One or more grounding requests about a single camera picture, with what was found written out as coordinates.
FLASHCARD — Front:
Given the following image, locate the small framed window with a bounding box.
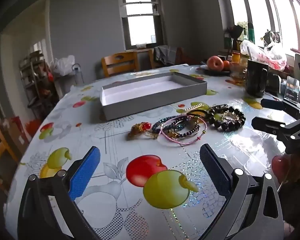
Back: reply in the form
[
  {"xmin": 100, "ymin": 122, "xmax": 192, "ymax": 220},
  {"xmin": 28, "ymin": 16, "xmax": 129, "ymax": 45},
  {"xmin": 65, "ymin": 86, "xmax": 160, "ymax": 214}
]
[{"xmin": 119, "ymin": 0, "xmax": 166, "ymax": 51}]

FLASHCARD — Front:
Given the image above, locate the red printed plastic bag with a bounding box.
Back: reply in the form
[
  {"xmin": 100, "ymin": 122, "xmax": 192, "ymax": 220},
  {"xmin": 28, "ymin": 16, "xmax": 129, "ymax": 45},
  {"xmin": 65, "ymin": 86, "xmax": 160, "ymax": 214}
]
[{"xmin": 240, "ymin": 39, "xmax": 288, "ymax": 71}]

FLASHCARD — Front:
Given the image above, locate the blue beaded bracelet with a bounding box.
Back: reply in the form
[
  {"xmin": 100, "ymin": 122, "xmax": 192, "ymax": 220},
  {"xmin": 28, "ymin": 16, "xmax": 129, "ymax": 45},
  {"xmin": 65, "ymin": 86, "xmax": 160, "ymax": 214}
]
[{"xmin": 152, "ymin": 116, "xmax": 181, "ymax": 135}]

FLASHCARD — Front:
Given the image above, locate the wooden slatted chair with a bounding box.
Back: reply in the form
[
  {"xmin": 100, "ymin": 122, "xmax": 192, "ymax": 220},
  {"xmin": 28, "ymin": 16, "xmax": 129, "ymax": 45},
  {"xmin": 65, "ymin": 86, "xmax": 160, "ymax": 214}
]
[{"xmin": 0, "ymin": 112, "xmax": 20, "ymax": 196}]

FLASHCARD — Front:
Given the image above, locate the metal shelf rack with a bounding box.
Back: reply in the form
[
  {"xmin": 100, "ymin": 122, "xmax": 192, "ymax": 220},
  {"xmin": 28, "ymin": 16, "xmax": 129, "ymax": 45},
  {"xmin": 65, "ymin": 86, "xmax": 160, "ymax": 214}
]
[{"xmin": 19, "ymin": 51, "xmax": 58, "ymax": 121}]

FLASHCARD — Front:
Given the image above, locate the grey clothing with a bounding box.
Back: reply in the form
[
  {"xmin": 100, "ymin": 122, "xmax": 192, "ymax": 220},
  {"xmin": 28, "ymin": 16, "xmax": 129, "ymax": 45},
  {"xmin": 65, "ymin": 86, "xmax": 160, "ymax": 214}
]
[{"xmin": 154, "ymin": 45, "xmax": 177, "ymax": 66}]

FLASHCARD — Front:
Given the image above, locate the wooden chair with oval cutout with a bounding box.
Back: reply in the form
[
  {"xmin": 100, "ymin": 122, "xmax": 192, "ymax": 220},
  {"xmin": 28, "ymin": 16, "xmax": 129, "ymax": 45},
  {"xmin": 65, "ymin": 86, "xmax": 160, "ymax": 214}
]
[{"xmin": 101, "ymin": 51, "xmax": 140, "ymax": 78}]

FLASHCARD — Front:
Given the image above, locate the white plastic bag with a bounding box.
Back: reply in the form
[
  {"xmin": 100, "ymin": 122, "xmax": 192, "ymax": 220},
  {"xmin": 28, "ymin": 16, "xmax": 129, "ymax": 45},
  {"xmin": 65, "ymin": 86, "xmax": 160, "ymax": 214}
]
[{"xmin": 50, "ymin": 55, "xmax": 76, "ymax": 77}]

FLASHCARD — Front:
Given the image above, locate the red packet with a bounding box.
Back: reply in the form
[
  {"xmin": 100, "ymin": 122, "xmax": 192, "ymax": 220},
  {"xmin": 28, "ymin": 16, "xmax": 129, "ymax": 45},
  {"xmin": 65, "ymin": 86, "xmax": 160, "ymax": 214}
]
[{"xmin": 25, "ymin": 119, "xmax": 42, "ymax": 137}]

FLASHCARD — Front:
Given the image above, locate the grey cardboard box tray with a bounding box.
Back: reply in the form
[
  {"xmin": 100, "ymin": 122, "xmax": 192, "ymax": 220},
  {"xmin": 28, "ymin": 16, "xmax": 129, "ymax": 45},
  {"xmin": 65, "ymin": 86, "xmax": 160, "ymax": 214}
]
[{"xmin": 100, "ymin": 72, "xmax": 208, "ymax": 122}]

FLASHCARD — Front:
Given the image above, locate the glass jar with yellow lid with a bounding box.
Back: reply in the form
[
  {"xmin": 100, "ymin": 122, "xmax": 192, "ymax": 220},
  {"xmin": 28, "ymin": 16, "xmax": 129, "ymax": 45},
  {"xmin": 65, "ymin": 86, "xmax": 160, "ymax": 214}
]
[{"xmin": 229, "ymin": 51, "xmax": 248, "ymax": 84}]

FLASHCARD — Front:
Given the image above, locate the black electronic device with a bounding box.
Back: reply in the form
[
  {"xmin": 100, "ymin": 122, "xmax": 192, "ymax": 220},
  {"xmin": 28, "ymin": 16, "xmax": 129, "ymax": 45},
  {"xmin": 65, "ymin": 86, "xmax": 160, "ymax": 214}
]
[{"xmin": 266, "ymin": 71, "xmax": 282, "ymax": 94}]

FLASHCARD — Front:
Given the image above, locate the large black bead bracelet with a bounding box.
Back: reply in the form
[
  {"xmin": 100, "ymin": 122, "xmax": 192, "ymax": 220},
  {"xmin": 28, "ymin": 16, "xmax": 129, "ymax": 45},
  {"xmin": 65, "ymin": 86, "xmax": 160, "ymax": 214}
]
[{"xmin": 207, "ymin": 106, "xmax": 247, "ymax": 132}]

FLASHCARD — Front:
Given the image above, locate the small display stand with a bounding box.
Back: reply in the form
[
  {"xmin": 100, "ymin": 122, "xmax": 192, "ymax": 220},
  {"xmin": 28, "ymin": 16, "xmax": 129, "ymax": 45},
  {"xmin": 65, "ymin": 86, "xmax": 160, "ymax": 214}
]
[{"xmin": 283, "ymin": 76, "xmax": 300, "ymax": 103}]

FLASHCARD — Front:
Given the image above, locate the green bottle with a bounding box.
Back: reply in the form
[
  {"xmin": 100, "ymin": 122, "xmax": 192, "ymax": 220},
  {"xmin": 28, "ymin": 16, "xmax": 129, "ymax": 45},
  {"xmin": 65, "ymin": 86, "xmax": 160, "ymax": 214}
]
[{"xmin": 247, "ymin": 22, "xmax": 256, "ymax": 44}]

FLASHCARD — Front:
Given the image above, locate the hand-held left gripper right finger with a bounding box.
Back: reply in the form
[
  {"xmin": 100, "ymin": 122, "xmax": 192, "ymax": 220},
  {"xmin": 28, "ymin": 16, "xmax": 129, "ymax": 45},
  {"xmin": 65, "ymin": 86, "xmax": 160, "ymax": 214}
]
[{"xmin": 199, "ymin": 144, "xmax": 284, "ymax": 240}]

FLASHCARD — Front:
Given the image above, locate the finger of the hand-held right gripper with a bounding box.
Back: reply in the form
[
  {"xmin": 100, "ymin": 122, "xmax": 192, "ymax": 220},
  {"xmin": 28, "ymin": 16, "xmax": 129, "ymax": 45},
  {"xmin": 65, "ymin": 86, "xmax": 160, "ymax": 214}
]
[
  {"xmin": 251, "ymin": 116, "xmax": 300, "ymax": 155},
  {"xmin": 261, "ymin": 98, "xmax": 300, "ymax": 113}
]

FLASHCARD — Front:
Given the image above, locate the silver ring bangle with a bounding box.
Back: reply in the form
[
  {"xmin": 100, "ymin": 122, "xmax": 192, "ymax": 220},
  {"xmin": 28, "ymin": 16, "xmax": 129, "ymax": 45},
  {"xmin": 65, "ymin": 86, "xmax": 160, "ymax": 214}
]
[{"xmin": 221, "ymin": 111, "xmax": 242, "ymax": 124}]

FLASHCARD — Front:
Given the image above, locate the white pearl bracelet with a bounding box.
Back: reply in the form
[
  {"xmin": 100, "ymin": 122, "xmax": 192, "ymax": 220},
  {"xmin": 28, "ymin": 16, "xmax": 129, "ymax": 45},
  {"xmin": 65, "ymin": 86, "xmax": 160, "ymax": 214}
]
[{"xmin": 183, "ymin": 103, "xmax": 205, "ymax": 112}]

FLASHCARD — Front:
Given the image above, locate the large curved window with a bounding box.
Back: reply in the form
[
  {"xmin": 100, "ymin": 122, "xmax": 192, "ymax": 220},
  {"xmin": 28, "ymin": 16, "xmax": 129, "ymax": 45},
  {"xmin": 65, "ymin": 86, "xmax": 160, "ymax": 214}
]
[{"xmin": 215, "ymin": 0, "xmax": 300, "ymax": 58}]

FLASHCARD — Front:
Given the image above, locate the pink cord bracelet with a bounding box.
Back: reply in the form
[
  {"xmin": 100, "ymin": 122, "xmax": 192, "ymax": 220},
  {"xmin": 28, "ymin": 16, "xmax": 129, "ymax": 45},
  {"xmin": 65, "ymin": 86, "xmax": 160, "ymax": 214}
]
[{"xmin": 161, "ymin": 116, "xmax": 207, "ymax": 145}]

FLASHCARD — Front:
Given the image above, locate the red gold charm bracelet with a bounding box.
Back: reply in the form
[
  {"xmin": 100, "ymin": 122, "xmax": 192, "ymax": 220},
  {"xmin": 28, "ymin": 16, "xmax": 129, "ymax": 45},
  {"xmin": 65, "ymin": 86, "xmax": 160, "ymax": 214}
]
[{"xmin": 128, "ymin": 122, "xmax": 160, "ymax": 140}]

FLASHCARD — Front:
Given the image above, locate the wooden chair with clothing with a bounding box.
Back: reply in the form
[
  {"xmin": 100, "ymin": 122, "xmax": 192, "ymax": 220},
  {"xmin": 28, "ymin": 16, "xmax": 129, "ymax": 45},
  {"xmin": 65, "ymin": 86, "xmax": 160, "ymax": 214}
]
[{"xmin": 149, "ymin": 46, "xmax": 188, "ymax": 69}]

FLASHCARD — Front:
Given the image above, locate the dark fruit plate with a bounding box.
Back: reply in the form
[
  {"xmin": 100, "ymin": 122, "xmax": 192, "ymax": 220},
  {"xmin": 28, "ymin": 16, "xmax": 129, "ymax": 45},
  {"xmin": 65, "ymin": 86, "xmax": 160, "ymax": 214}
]
[{"xmin": 200, "ymin": 64, "xmax": 232, "ymax": 77}]

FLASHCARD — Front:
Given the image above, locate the black hair tie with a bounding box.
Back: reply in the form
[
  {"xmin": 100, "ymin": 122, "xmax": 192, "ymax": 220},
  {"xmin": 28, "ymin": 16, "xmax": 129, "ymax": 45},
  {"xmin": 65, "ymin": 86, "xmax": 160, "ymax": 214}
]
[{"xmin": 187, "ymin": 108, "xmax": 211, "ymax": 119}]

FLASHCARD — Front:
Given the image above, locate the cardboard box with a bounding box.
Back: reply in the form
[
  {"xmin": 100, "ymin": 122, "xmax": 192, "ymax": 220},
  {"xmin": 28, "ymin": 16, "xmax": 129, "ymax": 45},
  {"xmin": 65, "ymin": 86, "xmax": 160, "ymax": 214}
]
[{"xmin": 4, "ymin": 116, "xmax": 30, "ymax": 146}]

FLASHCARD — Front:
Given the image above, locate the small metal trolley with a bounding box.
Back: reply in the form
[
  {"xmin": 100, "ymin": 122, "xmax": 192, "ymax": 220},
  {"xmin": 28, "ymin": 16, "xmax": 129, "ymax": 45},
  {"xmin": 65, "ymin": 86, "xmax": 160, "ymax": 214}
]
[{"xmin": 71, "ymin": 64, "xmax": 85, "ymax": 85}]

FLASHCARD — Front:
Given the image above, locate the dark small bead bracelet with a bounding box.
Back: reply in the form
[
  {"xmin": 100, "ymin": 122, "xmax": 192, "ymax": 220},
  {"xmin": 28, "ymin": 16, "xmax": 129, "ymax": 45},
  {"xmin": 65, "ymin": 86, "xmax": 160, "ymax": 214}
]
[{"xmin": 165, "ymin": 120, "xmax": 201, "ymax": 140}]

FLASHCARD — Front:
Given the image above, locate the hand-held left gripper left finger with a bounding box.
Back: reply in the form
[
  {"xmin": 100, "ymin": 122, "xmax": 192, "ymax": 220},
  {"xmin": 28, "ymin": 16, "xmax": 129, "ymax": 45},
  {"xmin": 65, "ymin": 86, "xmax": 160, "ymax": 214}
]
[{"xmin": 17, "ymin": 145, "xmax": 101, "ymax": 240}]

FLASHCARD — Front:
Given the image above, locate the black mug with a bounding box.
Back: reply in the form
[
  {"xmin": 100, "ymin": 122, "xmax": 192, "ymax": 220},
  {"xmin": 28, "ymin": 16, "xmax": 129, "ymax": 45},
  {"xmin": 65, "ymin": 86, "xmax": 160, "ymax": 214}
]
[{"xmin": 245, "ymin": 59, "xmax": 269, "ymax": 98}]

